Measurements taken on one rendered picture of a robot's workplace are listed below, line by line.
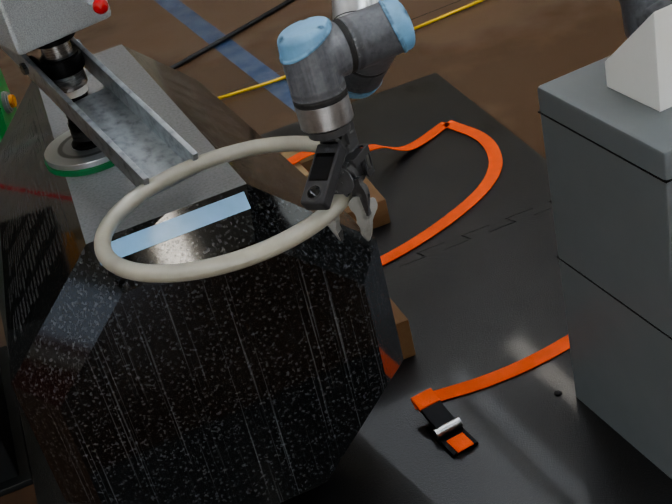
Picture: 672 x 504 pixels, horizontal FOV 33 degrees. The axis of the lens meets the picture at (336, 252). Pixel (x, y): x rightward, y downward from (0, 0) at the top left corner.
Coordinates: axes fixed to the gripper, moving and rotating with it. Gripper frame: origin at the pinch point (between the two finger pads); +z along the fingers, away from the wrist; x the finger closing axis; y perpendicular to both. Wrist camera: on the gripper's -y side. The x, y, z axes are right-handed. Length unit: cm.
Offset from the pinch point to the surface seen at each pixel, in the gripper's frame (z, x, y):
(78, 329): 16, 60, -10
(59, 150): -5, 85, 28
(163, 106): -3, 74, 54
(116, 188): 0, 64, 18
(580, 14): 71, 47, 292
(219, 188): 1.4, 39.7, 20.4
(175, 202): 1.2, 46.8, 14.6
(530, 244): 79, 20, 126
